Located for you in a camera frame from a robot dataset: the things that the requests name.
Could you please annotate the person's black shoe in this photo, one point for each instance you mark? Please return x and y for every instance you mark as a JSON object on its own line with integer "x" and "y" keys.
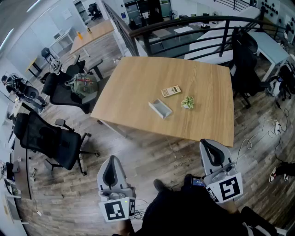
{"x": 187, "y": 179}
{"x": 160, "y": 185}

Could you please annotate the grey rectangular tray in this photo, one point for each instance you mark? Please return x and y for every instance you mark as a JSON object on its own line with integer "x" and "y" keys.
{"x": 161, "y": 108}

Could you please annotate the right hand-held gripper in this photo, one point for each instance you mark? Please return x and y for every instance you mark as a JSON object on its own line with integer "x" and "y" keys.
{"x": 228, "y": 187}

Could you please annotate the white shelf unit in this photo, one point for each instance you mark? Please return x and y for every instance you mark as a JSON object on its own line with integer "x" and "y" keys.
{"x": 61, "y": 41}

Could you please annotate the tall black office chair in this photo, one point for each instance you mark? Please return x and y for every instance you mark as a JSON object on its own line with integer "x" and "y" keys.
{"x": 244, "y": 69}

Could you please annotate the black straight balcony railing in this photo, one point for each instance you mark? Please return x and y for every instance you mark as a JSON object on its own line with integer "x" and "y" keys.
{"x": 235, "y": 4}

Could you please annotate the small potted green plant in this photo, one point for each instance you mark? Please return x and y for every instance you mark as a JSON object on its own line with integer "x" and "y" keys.
{"x": 187, "y": 102}

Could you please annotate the person's right forearm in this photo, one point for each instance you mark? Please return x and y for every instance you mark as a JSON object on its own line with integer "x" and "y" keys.
{"x": 231, "y": 206}

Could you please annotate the white table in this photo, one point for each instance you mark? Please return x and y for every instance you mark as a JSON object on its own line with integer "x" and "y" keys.
{"x": 270, "y": 46}

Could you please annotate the black office chair with headrest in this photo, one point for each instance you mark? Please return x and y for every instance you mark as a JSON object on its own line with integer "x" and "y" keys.
{"x": 60, "y": 94}

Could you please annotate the black bag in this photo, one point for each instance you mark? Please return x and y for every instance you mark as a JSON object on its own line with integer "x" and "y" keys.
{"x": 46, "y": 53}

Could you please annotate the orange bottle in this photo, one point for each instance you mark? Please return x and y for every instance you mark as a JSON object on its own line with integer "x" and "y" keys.
{"x": 79, "y": 34}

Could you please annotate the person's black clothing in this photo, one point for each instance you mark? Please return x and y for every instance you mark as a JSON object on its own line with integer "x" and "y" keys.
{"x": 184, "y": 212}

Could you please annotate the person's left forearm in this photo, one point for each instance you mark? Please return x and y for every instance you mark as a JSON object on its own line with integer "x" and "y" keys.
{"x": 125, "y": 228}

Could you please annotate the black mesh office chair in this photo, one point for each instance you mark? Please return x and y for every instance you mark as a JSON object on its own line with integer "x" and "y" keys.
{"x": 57, "y": 143}

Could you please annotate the black device with screen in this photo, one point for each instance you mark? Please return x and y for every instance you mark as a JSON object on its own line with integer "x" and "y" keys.
{"x": 197, "y": 182}

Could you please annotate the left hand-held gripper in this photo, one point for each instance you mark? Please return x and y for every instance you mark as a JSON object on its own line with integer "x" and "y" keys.
{"x": 115, "y": 208}

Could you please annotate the black chair with grey armrests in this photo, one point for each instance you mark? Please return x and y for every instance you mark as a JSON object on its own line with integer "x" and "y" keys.
{"x": 76, "y": 66}

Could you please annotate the white power strip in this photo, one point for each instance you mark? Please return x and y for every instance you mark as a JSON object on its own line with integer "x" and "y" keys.
{"x": 277, "y": 127}

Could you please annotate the black wheeled office chair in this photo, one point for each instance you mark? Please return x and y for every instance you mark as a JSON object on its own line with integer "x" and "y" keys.
{"x": 288, "y": 80}

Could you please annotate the small black office chair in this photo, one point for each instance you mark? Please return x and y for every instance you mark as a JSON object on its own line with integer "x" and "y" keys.
{"x": 94, "y": 10}

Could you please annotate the black curved metal railing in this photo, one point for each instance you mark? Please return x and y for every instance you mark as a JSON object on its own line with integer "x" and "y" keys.
{"x": 227, "y": 28}

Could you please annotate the dark curved desk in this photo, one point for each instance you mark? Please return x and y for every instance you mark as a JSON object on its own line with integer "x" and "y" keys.
{"x": 21, "y": 175}

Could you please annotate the long wooden table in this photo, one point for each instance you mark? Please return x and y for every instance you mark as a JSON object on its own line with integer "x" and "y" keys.
{"x": 92, "y": 38}

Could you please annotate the green backpack with patches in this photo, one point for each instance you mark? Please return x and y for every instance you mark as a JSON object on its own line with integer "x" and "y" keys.
{"x": 83, "y": 86}

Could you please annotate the yellow-edged table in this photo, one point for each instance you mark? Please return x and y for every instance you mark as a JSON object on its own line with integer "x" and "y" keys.
{"x": 32, "y": 66}

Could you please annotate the beige calculator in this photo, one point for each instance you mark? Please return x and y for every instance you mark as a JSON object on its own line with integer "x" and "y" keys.
{"x": 171, "y": 90}

